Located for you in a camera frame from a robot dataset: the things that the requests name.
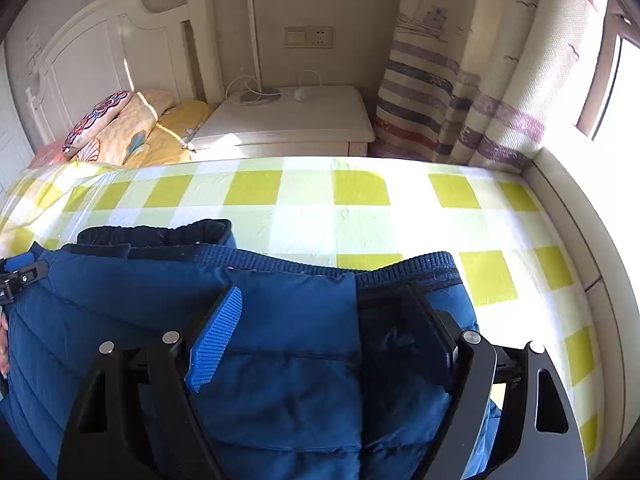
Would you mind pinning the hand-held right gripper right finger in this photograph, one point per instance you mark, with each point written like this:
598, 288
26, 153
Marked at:
435, 340

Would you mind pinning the white desk lamp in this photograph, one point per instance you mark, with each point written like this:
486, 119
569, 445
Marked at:
252, 35

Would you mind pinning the printed striped curtain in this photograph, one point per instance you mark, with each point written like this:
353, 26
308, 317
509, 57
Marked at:
475, 85

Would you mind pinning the white bed headboard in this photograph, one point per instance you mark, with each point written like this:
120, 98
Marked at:
125, 50

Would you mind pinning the small white device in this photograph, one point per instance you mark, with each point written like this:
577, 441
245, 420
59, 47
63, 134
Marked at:
301, 94

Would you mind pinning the beige wall socket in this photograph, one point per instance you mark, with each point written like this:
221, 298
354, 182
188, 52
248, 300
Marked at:
309, 37

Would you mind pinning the person's left hand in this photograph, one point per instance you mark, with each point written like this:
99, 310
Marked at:
3, 345

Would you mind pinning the blue quilted jacket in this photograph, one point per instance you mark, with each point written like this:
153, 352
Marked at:
280, 360

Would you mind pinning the white window sill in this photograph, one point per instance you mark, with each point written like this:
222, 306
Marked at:
595, 240

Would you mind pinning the window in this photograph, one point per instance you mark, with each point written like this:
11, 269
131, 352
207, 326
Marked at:
615, 90

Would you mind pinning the yellow floral blanket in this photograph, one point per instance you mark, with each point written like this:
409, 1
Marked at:
150, 130

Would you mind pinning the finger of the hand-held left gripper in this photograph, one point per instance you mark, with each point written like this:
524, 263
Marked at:
22, 275

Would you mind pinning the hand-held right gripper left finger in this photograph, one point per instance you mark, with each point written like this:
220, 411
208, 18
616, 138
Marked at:
215, 335

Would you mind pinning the yellow checked bed sheet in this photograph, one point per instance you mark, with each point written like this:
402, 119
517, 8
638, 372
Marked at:
320, 210

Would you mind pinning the white nightstand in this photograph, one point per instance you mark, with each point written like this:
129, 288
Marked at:
295, 120

